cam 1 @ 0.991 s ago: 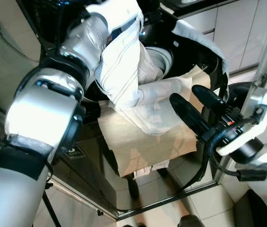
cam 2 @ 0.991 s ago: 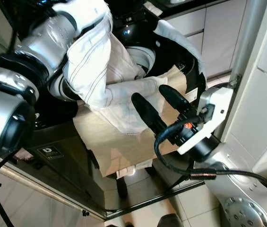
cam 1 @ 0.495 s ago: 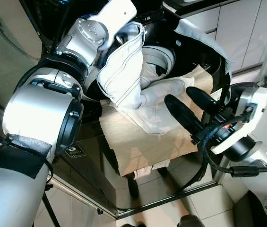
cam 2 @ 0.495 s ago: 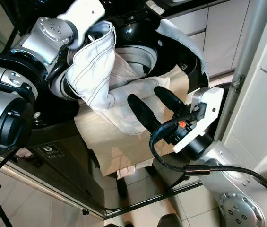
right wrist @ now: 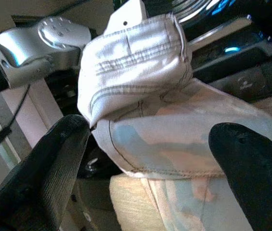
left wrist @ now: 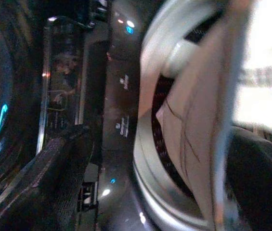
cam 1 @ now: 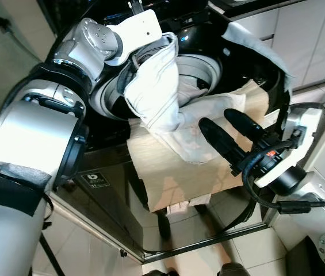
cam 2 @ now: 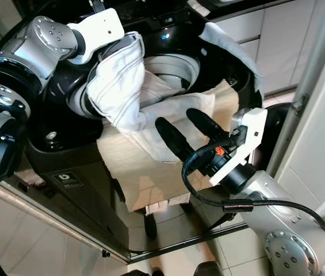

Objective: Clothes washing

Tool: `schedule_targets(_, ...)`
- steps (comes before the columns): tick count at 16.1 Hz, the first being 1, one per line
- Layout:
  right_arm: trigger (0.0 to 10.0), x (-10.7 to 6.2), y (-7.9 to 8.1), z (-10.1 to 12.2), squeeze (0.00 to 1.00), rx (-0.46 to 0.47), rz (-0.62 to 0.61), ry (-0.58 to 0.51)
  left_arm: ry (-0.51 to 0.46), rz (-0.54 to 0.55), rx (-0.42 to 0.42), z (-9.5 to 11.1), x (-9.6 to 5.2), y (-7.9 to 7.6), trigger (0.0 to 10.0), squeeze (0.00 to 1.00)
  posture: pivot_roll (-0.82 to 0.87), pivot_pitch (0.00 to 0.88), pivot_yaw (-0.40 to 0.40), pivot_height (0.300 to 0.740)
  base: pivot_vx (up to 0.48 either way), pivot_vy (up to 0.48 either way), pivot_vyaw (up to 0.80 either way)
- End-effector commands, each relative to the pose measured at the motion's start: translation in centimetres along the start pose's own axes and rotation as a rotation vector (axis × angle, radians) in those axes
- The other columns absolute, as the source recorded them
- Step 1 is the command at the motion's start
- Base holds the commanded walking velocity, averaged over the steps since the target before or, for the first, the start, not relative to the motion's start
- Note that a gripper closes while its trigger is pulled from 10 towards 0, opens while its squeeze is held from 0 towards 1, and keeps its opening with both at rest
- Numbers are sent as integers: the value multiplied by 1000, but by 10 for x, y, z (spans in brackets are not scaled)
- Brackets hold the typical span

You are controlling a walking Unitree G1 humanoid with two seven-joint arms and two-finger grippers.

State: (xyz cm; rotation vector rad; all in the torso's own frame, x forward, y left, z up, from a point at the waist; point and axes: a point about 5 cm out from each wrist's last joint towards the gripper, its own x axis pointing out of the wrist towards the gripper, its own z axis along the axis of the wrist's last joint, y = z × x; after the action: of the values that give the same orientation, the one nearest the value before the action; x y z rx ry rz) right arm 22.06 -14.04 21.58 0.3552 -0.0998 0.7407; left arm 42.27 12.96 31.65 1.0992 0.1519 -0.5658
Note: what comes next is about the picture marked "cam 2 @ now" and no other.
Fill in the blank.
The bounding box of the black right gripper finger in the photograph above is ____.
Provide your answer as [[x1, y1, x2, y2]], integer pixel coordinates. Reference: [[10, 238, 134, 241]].
[[186, 108, 232, 144], [154, 117, 204, 168]]

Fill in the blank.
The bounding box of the white cloth garment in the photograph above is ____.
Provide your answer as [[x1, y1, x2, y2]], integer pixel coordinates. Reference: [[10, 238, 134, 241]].
[[86, 32, 217, 164]]

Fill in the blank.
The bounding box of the black top-load washing machine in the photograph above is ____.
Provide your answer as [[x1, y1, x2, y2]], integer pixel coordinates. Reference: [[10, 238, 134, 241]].
[[7, 0, 289, 259]]

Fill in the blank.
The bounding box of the beige cloth sheet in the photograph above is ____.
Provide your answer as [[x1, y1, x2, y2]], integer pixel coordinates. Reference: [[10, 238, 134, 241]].
[[99, 80, 252, 213]]

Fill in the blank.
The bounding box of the light grey cloth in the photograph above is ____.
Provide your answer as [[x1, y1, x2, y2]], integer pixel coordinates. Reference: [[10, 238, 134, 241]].
[[200, 22, 263, 98]]

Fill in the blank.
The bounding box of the dark robot right foot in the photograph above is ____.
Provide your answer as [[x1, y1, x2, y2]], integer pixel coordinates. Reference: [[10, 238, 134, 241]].
[[191, 262, 229, 276]]

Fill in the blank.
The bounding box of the dark robot foot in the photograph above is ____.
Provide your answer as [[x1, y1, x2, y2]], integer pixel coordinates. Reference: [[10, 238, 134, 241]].
[[131, 269, 163, 276], [191, 262, 229, 276]]

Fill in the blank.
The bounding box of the dark robot left foot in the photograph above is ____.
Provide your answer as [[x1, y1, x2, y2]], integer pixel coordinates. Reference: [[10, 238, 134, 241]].
[[131, 269, 163, 276]]

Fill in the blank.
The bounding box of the metal floor rail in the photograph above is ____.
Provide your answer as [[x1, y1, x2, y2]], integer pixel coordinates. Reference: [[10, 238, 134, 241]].
[[0, 183, 263, 262]]

